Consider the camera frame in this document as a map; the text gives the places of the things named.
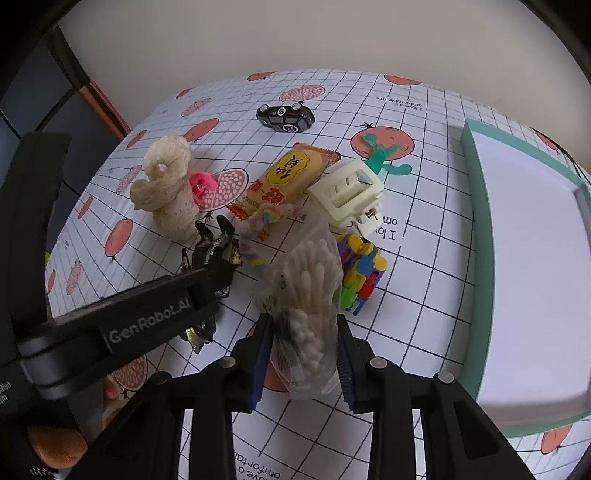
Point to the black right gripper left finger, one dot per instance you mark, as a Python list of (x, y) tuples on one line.
[(252, 357)]

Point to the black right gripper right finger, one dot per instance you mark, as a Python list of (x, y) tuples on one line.
[(353, 356)]

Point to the bag of cotton swabs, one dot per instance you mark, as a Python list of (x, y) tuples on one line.
[(300, 292)]

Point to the multicolour block puzzle toy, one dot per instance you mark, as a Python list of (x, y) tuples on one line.
[(363, 266)]

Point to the black gold action figure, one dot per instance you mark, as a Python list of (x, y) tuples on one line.
[(219, 257)]

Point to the pastel rainbow braided band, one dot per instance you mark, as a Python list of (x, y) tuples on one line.
[(257, 228)]

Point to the white plastic hair claw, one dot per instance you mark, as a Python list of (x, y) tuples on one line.
[(351, 198)]

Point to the pink plastic toy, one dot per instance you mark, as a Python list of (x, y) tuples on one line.
[(200, 184)]

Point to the yellow snack packet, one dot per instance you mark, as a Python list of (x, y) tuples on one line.
[(285, 180)]

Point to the green plastic cactus toy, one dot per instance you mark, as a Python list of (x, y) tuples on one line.
[(380, 154)]

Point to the black toy car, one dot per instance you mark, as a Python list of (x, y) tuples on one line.
[(295, 118)]

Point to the left human hand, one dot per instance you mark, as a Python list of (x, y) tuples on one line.
[(61, 448)]

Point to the grid fruit print tablecloth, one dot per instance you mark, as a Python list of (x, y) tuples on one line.
[(420, 314)]

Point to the teal white shallow box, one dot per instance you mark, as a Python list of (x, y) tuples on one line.
[(528, 357)]

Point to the dark window frame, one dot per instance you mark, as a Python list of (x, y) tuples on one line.
[(52, 92)]

